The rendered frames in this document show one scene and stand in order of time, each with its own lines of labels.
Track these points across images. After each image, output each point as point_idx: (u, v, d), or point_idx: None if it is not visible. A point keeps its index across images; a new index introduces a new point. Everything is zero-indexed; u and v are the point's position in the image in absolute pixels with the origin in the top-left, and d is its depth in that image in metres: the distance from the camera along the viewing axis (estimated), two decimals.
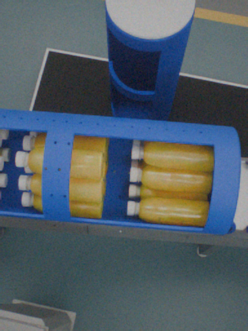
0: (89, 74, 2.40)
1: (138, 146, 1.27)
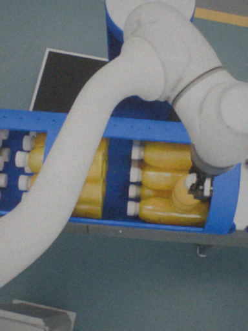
0: (89, 74, 2.40)
1: (138, 146, 1.27)
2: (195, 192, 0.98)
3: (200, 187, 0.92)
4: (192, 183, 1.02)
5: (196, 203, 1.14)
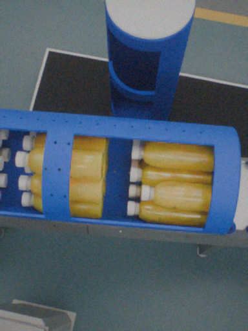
0: (89, 74, 2.40)
1: (138, 146, 1.27)
2: None
3: None
4: None
5: (170, 204, 1.23)
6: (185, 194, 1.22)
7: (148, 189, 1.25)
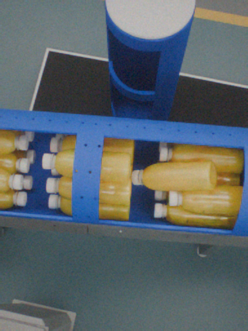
0: (89, 74, 2.40)
1: (166, 148, 1.27)
2: None
3: None
4: None
5: (199, 209, 1.23)
6: (213, 199, 1.22)
7: (175, 194, 1.24)
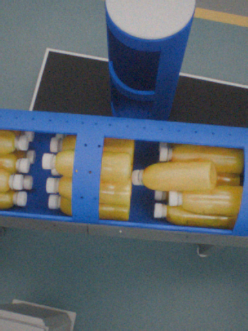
0: (89, 74, 2.40)
1: (166, 148, 1.27)
2: None
3: None
4: None
5: (199, 209, 1.23)
6: (213, 199, 1.22)
7: (175, 194, 1.24)
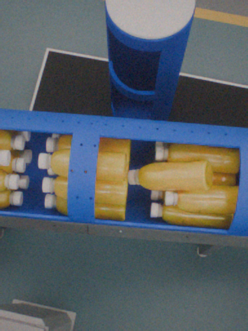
0: (89, 74, 2.40)
1: (163, 147, 1.27)
2: None
3: None
4: None
5: (196, 209, 1.23)
6: (209, 198, 1.22)
7: (172, 194, 1.24)
